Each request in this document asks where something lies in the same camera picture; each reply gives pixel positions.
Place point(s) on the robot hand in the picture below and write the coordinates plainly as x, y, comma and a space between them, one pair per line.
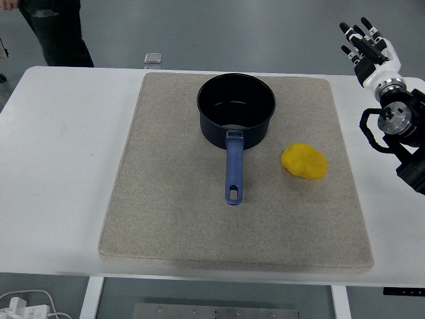
382, 71

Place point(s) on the yellow potato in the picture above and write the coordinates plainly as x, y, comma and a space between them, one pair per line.
303, 161

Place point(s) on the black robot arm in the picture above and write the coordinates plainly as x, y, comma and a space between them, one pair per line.
403, 116

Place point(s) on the beige mat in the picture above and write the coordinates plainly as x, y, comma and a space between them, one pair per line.
232, 216

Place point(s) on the black table control panel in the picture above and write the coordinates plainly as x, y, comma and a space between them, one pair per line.
403, 291

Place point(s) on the small clear square object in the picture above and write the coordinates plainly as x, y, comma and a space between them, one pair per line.
153, 58

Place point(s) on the white table leg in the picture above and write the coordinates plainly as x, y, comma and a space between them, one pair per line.
90, 299
341, 304

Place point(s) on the person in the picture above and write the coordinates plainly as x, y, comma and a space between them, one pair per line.
59, 33

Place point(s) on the white power strip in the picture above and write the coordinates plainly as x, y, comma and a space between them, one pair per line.
23, 310

